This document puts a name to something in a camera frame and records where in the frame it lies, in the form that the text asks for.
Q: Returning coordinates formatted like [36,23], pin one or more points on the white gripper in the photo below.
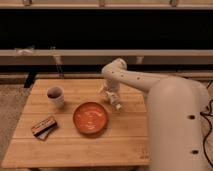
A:
[109,86]

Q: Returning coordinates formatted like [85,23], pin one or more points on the white bottle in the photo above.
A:
[114,100]

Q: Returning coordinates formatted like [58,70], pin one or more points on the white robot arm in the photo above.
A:
[174,106]

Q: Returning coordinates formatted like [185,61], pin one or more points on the orange ceramic bowl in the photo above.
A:
[90,118]

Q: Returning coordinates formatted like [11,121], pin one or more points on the white paper cup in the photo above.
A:
[56,95]

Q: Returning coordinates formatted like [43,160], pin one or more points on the wooden table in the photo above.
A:
[124,142]

